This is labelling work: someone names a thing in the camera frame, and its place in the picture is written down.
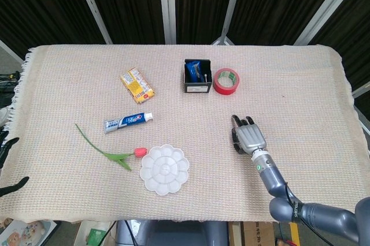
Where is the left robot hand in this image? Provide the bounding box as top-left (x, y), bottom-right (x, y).
top-left (0, 137), bottom-right (30, 197)

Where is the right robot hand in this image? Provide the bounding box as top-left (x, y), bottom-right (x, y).
top-left (230, 114), bottom-right (268, 155)

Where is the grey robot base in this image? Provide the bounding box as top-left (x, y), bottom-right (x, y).
top-left (115, 219), bottom-right (230, 246)

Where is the illustrated paper box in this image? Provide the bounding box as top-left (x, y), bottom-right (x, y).
top-left (0, 218), bottom-right (58, 246)

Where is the red tape roll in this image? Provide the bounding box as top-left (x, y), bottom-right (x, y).
top-left (213, 68), bottom-right (241, 96)

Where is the beige woven tablecloth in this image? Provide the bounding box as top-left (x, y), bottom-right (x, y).
top-left (0, 43), bottom-right (370, 224)

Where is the black open box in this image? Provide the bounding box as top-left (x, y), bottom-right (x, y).
top-left (184, 58), bottom-right (213, 94)

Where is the blue packet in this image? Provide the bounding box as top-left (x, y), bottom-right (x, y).
top-left (186, 61), bottom-right (205, 84)

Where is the white flower-shaped paint palette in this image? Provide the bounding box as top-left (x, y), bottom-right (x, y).
top-left (139, 143), bottom-right (190, 196)

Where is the cardboard box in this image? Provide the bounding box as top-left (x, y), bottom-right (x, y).
top-left (228, 221), bottom-right (275, 246)

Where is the green card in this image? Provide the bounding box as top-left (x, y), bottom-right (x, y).
top-left (87, 228), bottom-right (108, 244)

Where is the artificial red tulip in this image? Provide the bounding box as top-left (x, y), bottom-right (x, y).
top-left (75, 123), bottom-right (149, 172)

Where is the toothpaste tube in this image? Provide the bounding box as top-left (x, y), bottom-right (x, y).
top-left (103, 111), bottom-right (154, 135)

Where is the yellow snack box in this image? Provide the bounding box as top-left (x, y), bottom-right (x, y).
top-left (120, 67), bottom-right (156, 105)

